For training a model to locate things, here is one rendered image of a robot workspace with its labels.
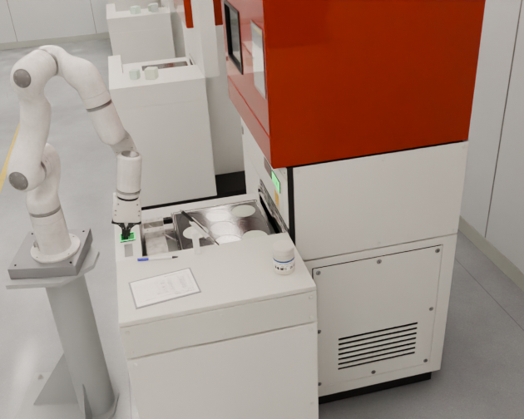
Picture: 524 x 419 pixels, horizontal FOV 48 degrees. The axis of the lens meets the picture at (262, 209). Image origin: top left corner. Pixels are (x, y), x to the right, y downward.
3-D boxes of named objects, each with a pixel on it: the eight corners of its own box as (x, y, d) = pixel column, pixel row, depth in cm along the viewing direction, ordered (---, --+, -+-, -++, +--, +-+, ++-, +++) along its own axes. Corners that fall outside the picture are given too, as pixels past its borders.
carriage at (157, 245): (163, 227, 247) (162, 221, 246) (172, 276, 216) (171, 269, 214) (144, 230, 246) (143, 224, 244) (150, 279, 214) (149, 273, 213)
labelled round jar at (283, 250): (291, 261, 200) (290, 238, 195) (297, 273, 194) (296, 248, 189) (271, 265, 199) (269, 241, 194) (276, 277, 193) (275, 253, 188)
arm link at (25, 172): (53, 179, 221) (32, 201, 208) (23, 169, 221) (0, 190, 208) (63, 53, 193) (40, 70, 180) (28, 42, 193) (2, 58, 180)
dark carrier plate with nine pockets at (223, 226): (254, 202, 253) (254, 201, 252) (274, 244, 223) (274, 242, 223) (175, 215, 247) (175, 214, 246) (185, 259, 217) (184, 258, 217)
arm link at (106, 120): (89, 97, 206) (123, 172, 220) (83, 111, 192) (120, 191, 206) (114, 89, 205) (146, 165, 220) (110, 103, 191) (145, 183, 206)
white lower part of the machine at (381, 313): (371, 283, 346) (377, 155, 306) (439, 383, 276) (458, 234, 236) (254, 305, 334) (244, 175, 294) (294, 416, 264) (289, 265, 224)
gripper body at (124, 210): (141, 189, 216) (140, 216, 221) (113, 188, 213) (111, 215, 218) (143, 198, 210) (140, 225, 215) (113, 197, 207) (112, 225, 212)
